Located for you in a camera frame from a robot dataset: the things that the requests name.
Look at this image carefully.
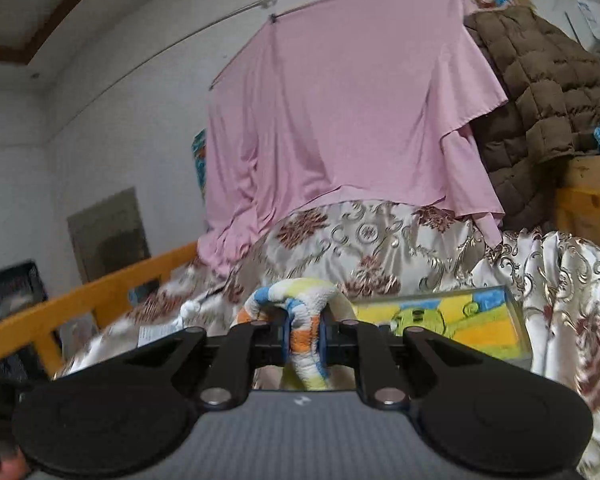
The colourful striped soft cloth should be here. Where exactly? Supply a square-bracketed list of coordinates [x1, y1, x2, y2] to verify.
[234, 278, 355, 390]

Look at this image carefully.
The person's hand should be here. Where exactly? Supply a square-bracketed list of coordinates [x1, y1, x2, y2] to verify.
[0, 442, 30, 480]

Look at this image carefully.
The grey tray with parrot picture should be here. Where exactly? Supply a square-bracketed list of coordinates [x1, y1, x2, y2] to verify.
[353, 286, 532, 363]

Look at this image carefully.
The pink hanging sheet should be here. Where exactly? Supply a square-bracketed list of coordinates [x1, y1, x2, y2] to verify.
[198, 0, 506, 274]

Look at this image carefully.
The floral satin bedspread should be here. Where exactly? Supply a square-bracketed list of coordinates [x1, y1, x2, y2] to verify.
[64, 200, 600, 479]

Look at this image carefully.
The brown quilted jacket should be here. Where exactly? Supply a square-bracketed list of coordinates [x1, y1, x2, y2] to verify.
[465, 6, 600, 231]

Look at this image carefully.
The colourful wall poster left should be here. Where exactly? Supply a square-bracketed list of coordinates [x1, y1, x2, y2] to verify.
[192, 129, 207, 197]

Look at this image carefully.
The orange wooden bed rail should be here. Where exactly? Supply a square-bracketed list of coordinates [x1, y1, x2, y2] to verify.
[0, 242, 197, 377]

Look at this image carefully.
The wooden bed frame right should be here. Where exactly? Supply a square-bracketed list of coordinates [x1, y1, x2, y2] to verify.
[553, 155, 600, 246]

